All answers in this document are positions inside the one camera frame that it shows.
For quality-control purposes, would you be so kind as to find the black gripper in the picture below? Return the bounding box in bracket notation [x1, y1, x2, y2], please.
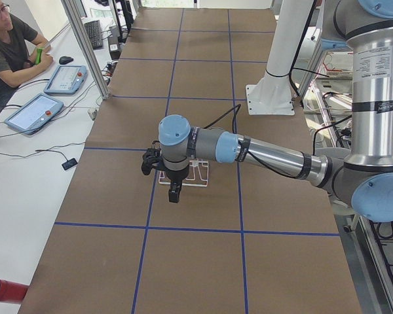
[164, 168, 187, 203]

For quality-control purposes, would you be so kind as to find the black computer mouse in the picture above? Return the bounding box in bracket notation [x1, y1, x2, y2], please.
[59, 56, 73, 65]

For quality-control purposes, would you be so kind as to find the teach pendant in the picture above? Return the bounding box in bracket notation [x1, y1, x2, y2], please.
[4, 94, 64, 135]
[43, 65, 87, 95]

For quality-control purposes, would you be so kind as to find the far teach pendant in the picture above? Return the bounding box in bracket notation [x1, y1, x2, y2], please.
[43, 65, 87, 95]

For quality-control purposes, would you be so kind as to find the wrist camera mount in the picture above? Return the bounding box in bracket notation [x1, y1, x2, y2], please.
[141, 140, 164, 175]

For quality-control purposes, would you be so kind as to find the black keyboard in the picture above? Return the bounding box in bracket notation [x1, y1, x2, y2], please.
[83, 20, 103, 50]

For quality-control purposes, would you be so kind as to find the small black sensor puck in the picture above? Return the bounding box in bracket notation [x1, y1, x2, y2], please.
[62, 158, 78, 171]

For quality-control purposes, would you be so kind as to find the aluminium frame post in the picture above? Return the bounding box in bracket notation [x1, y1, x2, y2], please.
[61, 0, 109, 100]

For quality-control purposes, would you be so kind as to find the red cylinder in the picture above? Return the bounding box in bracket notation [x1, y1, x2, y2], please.
[0, 279, 29, 304]

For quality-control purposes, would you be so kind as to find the seated person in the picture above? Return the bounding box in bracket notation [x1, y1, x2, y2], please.
[0, 1, 53, 111]

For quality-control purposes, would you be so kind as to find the near teach pendant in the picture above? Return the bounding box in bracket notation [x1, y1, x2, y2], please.
[4, 94, 64, 135]

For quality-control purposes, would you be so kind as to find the white wire cup holder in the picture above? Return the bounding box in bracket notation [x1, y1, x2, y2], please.
[157, 158, 211, 189]

